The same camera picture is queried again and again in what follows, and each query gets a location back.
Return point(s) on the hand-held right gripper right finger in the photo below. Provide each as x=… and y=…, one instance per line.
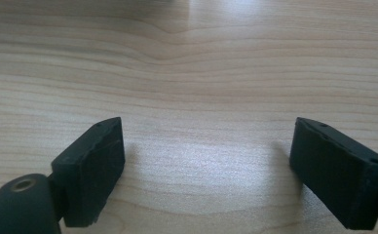
x=336, y=175

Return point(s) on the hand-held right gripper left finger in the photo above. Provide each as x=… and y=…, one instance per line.
x=89, y=175

